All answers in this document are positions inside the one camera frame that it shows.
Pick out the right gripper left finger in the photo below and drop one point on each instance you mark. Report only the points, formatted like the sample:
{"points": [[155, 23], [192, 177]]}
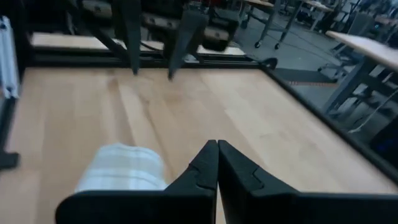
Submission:
{"points": [[140, 207]]}

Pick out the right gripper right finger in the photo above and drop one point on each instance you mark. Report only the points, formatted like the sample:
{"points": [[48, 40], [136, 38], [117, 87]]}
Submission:
{"points": [[280, 208]]}

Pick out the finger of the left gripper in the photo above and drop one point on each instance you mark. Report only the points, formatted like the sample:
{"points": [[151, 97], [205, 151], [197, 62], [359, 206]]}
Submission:
{"points": [[189, 34], [132, 31]]}

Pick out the white plaid towel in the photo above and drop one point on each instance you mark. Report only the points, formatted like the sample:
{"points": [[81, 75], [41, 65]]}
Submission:
{"points": [[121, 168]]}

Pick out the black equipment stack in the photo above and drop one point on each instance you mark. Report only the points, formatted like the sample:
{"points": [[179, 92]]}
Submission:
{"points": [[222, 31]]}

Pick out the rolling desk with casters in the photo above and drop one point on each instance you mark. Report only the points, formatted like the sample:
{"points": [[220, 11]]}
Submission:
{"points": [[267, 18]]}

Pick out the white bar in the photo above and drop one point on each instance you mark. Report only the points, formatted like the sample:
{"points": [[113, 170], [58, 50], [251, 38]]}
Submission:
{"points": [[7, 56]]}

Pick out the desk with grey legs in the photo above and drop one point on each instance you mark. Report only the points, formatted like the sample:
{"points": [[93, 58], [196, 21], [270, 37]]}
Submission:
{"points": [[367, 49]]}

